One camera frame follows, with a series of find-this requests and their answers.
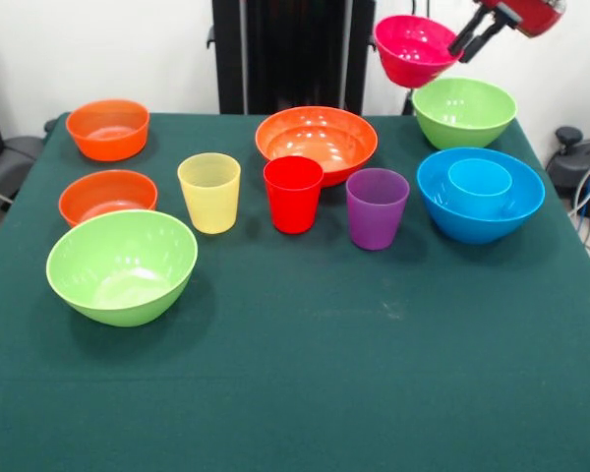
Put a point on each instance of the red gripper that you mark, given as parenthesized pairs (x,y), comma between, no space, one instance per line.
(536,15)

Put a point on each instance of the pink bowl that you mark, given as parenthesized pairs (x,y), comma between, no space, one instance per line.
(413,49)

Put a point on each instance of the green bowl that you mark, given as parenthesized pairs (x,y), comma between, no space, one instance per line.
(464,133)
(122,275)

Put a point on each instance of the blue cup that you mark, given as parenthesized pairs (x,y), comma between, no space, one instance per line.
(479,189)

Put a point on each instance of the large orange bowl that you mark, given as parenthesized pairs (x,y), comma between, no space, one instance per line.
(317,133)

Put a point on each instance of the blue bowl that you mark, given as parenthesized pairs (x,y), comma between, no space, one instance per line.
(477,228)

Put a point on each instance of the purple cup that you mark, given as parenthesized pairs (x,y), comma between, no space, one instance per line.
(376,216)

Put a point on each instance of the red cup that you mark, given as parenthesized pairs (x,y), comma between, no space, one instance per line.
(293,201)

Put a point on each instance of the yellow cup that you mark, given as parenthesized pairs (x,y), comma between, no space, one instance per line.
(209,201)

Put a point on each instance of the dark green table cloth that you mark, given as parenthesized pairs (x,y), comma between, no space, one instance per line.
(295,369)

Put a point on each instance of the small orange bowl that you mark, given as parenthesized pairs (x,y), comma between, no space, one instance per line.
(103,140)
(93,196)

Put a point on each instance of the gray chair base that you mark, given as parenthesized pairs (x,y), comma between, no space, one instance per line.
(10,162)

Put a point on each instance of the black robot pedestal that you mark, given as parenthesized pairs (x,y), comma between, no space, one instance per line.
(295,49)

